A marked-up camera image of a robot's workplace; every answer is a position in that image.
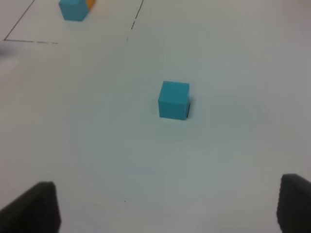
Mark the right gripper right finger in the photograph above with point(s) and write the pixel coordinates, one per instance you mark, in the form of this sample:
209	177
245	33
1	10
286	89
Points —
294	204

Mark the orange template block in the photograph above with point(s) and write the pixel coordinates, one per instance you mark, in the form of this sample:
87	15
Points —
90	3

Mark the blue template block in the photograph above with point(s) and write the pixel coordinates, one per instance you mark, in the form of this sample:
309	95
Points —
73	10

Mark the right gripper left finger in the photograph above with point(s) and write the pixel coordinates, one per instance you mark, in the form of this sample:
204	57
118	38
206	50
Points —
35	211

